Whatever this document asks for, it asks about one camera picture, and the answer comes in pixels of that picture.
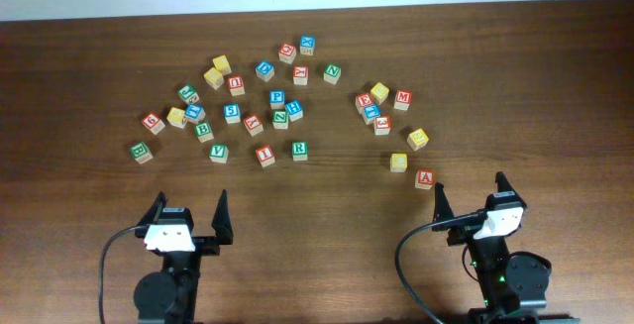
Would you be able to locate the yellow S block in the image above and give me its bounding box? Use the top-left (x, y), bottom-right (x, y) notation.
top-left (407, 128), bottom-right (429, 151)

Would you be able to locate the green B block inner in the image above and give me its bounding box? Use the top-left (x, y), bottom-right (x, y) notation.
top-left (194, 121), bottom-right (214, 143)

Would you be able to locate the blue 5 block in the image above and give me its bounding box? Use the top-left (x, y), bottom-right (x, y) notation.
top-left (223, 104), bottom-right (242, 124)

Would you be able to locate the green b block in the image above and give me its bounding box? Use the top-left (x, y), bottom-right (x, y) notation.
top-left (130, 142), bottom-right (154, 164)
top-left (194, 121), bottom-right (214, 143)

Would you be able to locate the red X block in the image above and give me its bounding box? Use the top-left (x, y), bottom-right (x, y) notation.
top-left (243, 114), bottom-right (264, 137)

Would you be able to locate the blue block left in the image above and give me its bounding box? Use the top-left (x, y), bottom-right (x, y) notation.
top-left (184, 104), bottom-right (206, 124)

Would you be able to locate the red U block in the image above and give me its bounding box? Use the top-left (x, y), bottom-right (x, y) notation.
top-left (227, 75), bottom-right (245, 96)

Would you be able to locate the red E block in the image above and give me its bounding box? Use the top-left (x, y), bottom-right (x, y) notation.
top-left (355, 93), bottom-right (373, 113)

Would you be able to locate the red M block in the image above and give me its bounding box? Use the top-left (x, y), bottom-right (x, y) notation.
top-left (394, 90), bottom-right (412, 111)

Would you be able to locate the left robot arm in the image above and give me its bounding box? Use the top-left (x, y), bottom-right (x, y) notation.
top-left (133, 191), bottom-right (234, 324)

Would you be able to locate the blue H block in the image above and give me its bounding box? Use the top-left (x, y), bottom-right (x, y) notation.
top-left (285, 100), bottom-right (303, 122)

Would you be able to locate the green V block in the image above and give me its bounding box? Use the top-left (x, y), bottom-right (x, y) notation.
top-left (209, 144), bottom-right (229, 163)

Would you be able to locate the red G block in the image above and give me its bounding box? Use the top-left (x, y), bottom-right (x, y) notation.
top-left (278, 44), bottom-right (297, 64)

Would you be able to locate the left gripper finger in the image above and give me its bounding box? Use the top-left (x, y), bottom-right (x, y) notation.
top-left (211, 189), bottom-right (233, 244)
top-left (146, 191), bottom-right (167, 225)

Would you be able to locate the yellow C block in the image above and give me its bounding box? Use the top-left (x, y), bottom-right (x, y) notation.
top-left (390, 153), bottom-right (408, 172)

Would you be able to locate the blue block right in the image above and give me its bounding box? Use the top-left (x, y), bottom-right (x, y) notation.
top-left (361, 104), bottom-right (381, 125)

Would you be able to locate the blue P block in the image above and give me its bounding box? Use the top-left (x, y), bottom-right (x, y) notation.
top-left (269, 90), bottom-right (285, 110)

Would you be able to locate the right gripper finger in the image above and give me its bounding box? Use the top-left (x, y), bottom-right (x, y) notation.
top-left (432, 182), bottom-right (455, 231)
top-left (494, 171), bottom-right (515, 196)

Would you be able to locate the red I block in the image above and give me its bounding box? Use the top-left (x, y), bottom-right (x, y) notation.
top-left (256, 146), bottom-right (275, 167)

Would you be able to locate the blue X block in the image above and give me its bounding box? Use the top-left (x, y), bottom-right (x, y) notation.
top-left (299, 35), bottom-right (316, 55)

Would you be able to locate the green N block lower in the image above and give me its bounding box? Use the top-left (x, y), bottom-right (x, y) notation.
top-left (272, 110), bottom-right (289, 130)

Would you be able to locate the red 3 block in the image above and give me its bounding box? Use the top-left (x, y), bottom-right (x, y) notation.
top-left (373, 116), bottom-right (391, 136)

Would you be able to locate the yellow block beside U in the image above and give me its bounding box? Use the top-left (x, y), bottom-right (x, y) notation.
top-left (203, 67), bottom-right (224, 90)

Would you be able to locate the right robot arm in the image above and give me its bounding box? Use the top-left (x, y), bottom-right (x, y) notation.
top-left (432, 171), bottom-right (580, 324)

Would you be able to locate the green J block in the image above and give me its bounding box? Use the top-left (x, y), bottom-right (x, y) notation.
top-left (177, 84), bottom-right (200, 105)

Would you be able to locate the red 6 block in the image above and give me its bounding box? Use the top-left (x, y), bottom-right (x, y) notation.
top-left (142, 112), bottom-right (165, 135)

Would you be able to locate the red Y block upper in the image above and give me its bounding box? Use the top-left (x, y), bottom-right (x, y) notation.
top-left (292, 65), bottom-right (309, 86)

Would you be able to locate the blue D block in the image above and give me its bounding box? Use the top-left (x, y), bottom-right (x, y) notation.
top-left (256, 60), bottom-right (274, 82)

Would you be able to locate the red A block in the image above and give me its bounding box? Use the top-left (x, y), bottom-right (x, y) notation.
top-left (415, 169), bottom-right (435, 190)

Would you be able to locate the green R block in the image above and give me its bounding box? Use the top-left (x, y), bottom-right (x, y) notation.
top-left (291, 142), bottom-right (308, 162)

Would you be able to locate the green B block outer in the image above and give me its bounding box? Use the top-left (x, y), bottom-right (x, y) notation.
top-left (130, 142), bottom-right (154, 164)

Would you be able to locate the green n block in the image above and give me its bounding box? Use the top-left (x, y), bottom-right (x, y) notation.
top-left (272, 110), bottom-right (289, 130)
top-left (324, 63), bottom-right (342, 85)

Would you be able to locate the yellow block upper left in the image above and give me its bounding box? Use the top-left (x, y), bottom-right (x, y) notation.
top-left (212, 54), bottom-right (232, 75)

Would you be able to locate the green N block upper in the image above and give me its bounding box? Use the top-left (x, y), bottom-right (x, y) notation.
top-left (324, 63), bottom-right (342, 85)

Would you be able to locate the yellow block right upper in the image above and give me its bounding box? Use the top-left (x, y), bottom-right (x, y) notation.
top-left (370, 82), bottom-right (390, 105)

